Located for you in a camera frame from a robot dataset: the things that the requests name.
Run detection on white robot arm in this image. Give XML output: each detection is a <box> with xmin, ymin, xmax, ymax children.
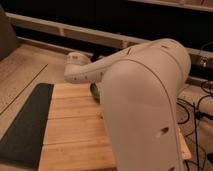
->
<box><xmin>64</xmin><ymin>39</ymin><xmax>191</xmax><ymax>171</ymax></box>

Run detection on green ceramic cup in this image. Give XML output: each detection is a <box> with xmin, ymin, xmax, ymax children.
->
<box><xmin>90</xmin><ymin>83</ymin><xmax>100</xmax><ymax>99</ymax></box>

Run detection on wooden slatted board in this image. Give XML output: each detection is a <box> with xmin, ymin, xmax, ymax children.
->
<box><xmin>39</xmin><ymin>84</ymin><xmax>191</xmax><ymax>171</ymax></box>

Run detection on dark grey floor mat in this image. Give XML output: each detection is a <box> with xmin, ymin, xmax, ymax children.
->
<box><xmin>0</xmin><ymin>83</ymin><xmax>54</xmax><ymax>169</ymax></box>

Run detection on white shelf rail frame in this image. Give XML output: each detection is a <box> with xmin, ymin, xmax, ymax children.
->
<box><xmin>4</xmin><ymin>12</ymin><xmax>213</xmax><ymax>69</ymax></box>

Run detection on black floor cables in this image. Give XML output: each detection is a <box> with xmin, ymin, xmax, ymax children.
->
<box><xmin>174</xmin><ymin>79</ymin><xmax>213</xmax><ymax>171</ymax></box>

